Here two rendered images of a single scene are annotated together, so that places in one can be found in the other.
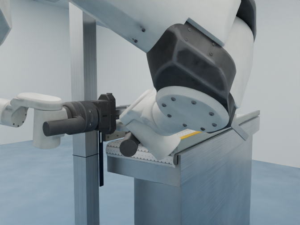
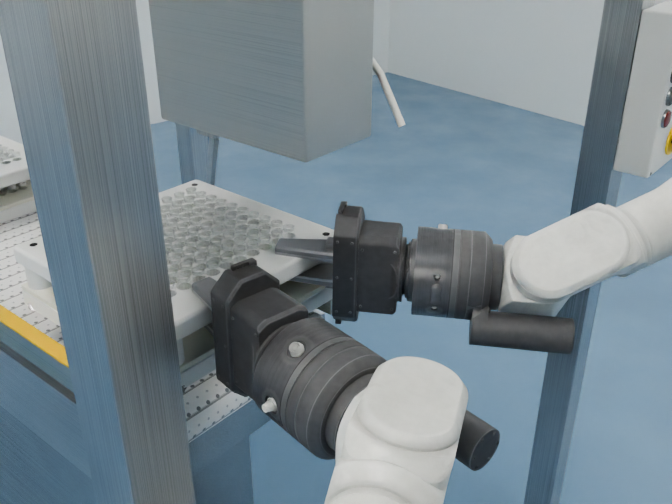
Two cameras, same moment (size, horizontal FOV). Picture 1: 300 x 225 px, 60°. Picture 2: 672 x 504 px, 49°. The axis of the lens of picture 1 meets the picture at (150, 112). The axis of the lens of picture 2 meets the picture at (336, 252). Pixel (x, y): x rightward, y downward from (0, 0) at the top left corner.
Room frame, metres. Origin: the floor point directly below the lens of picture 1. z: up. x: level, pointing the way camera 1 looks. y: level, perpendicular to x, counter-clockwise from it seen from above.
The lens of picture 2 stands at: (0.63, 0.65, 1.35)
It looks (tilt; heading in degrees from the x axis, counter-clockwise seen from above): 28 degrees down; 277
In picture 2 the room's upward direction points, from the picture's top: straight up
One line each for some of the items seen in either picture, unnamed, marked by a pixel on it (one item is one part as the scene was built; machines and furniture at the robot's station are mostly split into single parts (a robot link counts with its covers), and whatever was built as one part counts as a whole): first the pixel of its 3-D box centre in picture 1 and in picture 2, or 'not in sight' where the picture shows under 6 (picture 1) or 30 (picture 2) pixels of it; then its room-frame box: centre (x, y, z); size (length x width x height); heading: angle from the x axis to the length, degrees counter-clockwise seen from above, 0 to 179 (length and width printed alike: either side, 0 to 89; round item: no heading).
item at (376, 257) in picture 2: not in sight; (396, 267); (0.66, 0.00, 0.99); 0.12 x 0.10 x 0.13; 179
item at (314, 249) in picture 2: not in sight; (306, 245); (0.75, 0.00, 1.01); 0.06 x 0.03 x 0.02; 179
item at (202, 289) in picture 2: (117, 106); (219, 293); (0.81, 0.10, 1.01); 0.06 x 0.03 x 0.02; 139
